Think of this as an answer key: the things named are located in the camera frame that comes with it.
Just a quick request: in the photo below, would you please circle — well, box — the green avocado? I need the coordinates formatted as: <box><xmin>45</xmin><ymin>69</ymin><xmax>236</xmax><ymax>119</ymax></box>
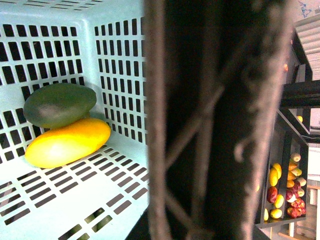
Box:
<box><xmin>23</xmin><ymin>83</ymin><xmax>97</xmax><ymax>129</ymax></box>

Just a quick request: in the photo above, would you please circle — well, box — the grey basket handle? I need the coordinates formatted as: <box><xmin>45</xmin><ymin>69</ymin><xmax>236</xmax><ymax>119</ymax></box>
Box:
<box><xmin>143</xmin><ymin>0</ymin><xmax>295</xmax><ymax>240</ymax></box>

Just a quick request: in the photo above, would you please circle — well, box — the yellow mango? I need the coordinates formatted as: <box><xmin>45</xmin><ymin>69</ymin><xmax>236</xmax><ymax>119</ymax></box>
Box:
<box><xmin>25</xmin><ymin>118</ymin><xmax>111</xmax><ymax>169</ymax></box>

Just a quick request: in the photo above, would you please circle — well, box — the light blue plastic basket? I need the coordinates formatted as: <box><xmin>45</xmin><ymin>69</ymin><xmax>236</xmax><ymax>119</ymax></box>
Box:
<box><xmin>0</xmin><ymin>0</ymin><xmax>149</xmax><ymax>240</ymax></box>

